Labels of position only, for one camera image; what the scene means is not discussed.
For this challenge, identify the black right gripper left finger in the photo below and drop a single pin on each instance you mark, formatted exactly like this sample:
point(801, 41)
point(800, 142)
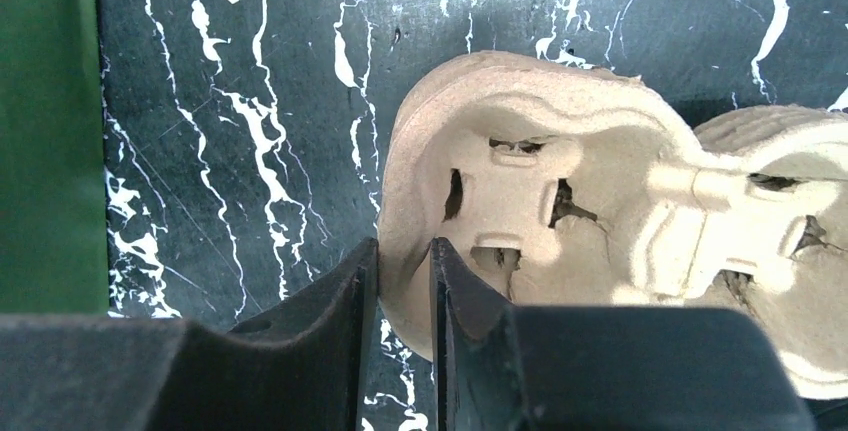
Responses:
point(297, 366)

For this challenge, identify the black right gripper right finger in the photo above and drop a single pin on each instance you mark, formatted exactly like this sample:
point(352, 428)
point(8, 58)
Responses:
point(503, 366)

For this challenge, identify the green paper bag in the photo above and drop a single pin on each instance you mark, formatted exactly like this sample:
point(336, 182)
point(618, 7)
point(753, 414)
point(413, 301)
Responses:
point(53, 190)

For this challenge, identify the stack of pulp cup carriers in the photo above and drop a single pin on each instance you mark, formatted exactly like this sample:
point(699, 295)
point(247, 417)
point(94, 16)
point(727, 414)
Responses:
point(569, 186)

